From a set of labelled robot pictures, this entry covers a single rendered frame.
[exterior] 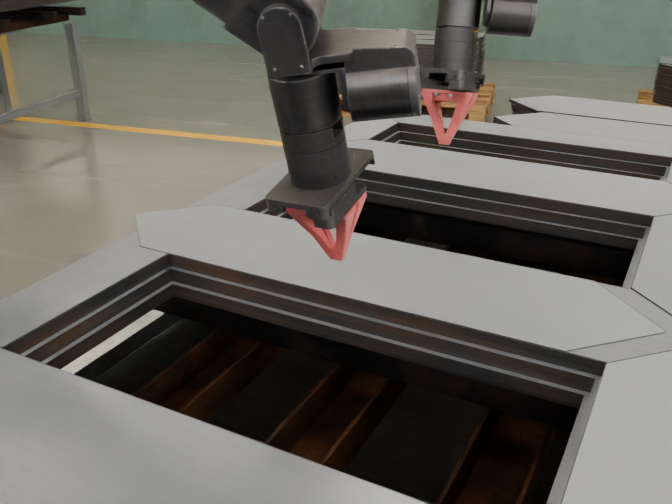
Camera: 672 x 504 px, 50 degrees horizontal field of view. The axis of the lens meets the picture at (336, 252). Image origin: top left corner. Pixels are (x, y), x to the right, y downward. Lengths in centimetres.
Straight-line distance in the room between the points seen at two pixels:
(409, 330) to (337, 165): 26
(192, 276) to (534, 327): 44
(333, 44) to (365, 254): 41
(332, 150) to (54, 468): 35
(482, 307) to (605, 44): 697
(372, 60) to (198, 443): 35
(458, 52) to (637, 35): 677
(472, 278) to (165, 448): 44
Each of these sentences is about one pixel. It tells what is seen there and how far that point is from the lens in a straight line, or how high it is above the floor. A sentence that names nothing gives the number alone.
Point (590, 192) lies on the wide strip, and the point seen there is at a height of 87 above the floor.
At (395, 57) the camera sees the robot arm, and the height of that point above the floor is 117.
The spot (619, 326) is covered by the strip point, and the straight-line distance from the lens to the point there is 85.
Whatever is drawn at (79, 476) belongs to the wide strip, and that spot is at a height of 87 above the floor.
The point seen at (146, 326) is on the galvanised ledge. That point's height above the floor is 68.
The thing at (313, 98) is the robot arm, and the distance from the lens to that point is 60.
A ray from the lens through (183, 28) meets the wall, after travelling 894.
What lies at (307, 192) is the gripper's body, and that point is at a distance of 64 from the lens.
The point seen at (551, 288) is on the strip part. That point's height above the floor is 87.
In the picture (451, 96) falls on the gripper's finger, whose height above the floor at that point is 106.
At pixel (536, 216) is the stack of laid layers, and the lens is 120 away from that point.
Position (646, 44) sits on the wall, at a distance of 776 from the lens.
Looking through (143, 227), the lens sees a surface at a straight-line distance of 107.
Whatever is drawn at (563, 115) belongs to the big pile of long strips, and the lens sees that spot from 183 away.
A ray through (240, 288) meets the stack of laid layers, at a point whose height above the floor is 85.
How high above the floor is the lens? 127
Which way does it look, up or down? 25 degrees down
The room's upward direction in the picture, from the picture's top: straight up
